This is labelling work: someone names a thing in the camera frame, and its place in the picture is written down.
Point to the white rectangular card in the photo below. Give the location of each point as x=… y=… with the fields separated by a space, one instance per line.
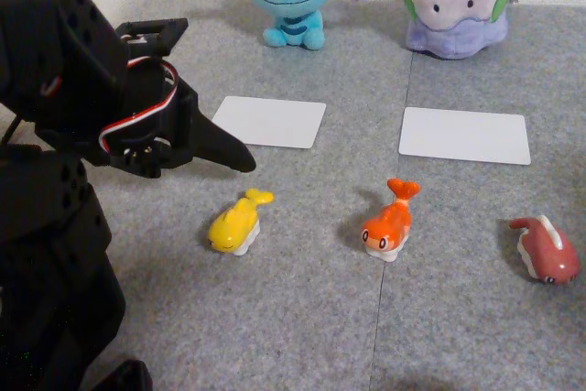
x=274 y=123
x=464 y=135

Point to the dark red sushi figure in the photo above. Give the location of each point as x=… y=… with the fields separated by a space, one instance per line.
x=547 y=251

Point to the lilac Goomy plush toy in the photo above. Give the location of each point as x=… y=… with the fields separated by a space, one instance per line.
x=458 y=6

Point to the orange shrimp sushi figure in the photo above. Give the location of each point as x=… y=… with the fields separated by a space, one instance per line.
x=389 y=226

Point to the yellow egg sushi figure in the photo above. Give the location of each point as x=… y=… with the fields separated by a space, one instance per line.
x=233 y=225

